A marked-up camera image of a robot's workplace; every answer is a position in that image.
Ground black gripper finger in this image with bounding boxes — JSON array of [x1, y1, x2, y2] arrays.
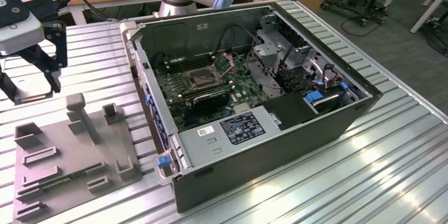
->
[[20, 20, 71, 94], [0, 70, 17, 102]]

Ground silver square CPU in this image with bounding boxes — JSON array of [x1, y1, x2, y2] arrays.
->
[[13, 76, 53, 104]]

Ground blue expansion slot latches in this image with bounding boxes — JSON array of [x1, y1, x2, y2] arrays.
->
[[144, 87, 165, 141]]

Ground black RAM slot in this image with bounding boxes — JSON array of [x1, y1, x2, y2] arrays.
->
[[169, 62, 215, 73], [175, 82, 228, 97], [167, 58, 213, 70], [165, 55, 212, 66]]

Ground CPU socket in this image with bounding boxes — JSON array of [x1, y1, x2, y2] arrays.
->
[[187, 68, 220, 91]]

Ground grey plastic parts rack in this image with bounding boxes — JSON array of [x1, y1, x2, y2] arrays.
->
[[12, 92, 143, 222]]

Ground green RAM stick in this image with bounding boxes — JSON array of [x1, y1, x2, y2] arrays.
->
[[37, 165, 103, 190]]

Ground black graphics card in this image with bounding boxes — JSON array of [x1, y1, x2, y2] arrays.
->
[[167, 89, 232, 116]]

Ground metal socket cover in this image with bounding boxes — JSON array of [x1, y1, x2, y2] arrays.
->
[[220, 52, 240, 70]]

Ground white barcode sticker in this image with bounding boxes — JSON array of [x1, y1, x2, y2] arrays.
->
[[196, 126, 216, 137]]

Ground green motherboard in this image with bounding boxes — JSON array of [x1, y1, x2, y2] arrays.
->
[[153, 52, 269, 132]]

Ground small silver heat sink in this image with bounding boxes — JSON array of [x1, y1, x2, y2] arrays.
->
[[232, 102, 252, 114]]

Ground grey metal power supply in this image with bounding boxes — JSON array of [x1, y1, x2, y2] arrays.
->
[[172, 105, 283, 175]]

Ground metal disk bay cage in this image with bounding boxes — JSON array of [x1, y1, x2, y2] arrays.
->
[[251, 13, 317, 95]]

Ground black rating label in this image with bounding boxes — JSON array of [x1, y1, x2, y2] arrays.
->
[[219, 111, 268, 146]]

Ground black plastic air shroud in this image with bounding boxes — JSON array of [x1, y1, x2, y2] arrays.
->
[[263, 94, 323, 131]]

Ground blue disk carrier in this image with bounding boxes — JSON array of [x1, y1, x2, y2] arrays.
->
[[303, 90, 324, 105]]

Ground black open PC case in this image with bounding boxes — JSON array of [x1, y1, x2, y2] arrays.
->
[[119, 0, 384, 214]]

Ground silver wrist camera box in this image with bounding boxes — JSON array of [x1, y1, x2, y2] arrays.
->
[[0, 0, 45, 55]]

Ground grey case handle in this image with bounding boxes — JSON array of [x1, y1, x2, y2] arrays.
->
[[120, 21, 143, 41], [152, 148, 184, 187]]

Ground black looping cable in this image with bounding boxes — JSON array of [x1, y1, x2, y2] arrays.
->
[[213, 24, 259, 54]]

